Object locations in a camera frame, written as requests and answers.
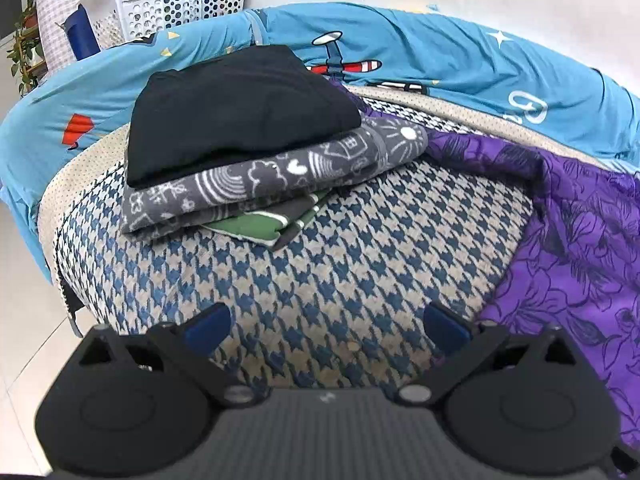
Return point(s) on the purple floral garment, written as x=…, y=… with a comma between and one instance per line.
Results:
x=575, y=240

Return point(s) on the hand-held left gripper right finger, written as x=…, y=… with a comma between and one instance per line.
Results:
x=447, y=330

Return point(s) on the white perforated basket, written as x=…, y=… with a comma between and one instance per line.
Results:
x=180, y=7
x=107, y=30

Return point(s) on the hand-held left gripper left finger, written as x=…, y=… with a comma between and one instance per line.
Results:
x=207, y=327

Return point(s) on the potted green plant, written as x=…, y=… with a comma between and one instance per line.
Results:
x=25, y=52

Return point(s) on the grey patterned folded garment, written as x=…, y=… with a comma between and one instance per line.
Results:
x=250, y=180

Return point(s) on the black folded garment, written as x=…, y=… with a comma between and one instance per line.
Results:
x=225, y=110

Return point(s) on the houndstooth bed cover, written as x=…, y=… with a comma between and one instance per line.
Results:
x=325, y=270

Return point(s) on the dark blue container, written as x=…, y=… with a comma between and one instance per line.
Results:
x=82, y=32

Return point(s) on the green striped folded garment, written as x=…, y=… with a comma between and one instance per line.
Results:
x=260, y=222

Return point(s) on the blue cartoon print bedcover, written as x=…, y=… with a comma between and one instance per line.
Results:
x=425, y=45

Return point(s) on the checked curtain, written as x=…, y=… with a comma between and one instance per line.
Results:
x=52, y=15

